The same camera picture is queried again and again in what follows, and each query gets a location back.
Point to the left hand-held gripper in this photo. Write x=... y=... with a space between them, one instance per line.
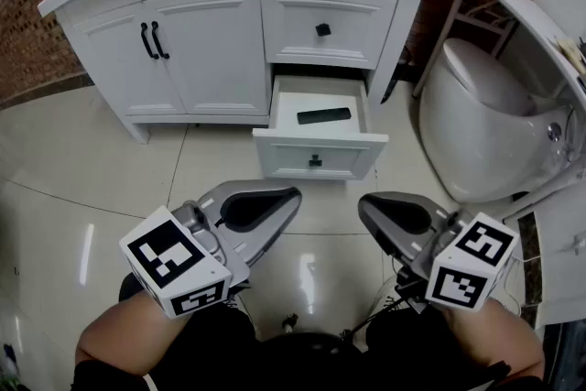
x=165 y=256

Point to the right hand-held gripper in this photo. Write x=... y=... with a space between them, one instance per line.
x=476 y=261

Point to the white drawer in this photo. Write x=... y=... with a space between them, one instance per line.
x=293 y=41
x=284 y=153

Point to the black remote control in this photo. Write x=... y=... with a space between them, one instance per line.
x=322 y=116

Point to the person's right forearm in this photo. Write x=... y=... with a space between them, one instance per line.
x=499 y=339

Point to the person's left forearm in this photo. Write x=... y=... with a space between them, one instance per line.
x=123 y=334

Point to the black open drawer knob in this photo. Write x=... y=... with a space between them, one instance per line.
x=315 y=161

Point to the white closed drawer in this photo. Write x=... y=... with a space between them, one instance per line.
x=293 y=41

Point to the black closed drawer knob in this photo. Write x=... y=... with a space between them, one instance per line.
x=322 y=29

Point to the person's right white shoe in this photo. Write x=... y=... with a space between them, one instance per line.
x=380 y=302

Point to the person's white shoe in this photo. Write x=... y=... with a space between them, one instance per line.
x=240 y=310
x=380 y=302

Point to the person's left white shoe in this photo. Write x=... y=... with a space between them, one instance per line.
x=240 y=310

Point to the small stool caster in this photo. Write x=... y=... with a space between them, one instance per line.
x=289 y=322

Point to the white toilet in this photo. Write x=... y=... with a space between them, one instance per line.
x=480 y=151

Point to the person's black clothing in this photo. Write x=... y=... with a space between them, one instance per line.
x=206 y=357

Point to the white cabinet door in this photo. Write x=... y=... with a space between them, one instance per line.
x=215 y=59
x=119 y=82

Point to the white toilet lid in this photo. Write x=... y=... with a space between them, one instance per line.
x=485 y=78

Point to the white floor panel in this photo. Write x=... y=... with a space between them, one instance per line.
x=561 y=288

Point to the white panel latch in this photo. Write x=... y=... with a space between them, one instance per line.
x=574 y=245

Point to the chrome toilet button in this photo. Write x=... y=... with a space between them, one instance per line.
x=554 y=131

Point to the grey device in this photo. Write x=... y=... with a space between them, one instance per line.
x=581 y=84

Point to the beige cloth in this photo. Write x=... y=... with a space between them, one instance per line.
x=570 y=52

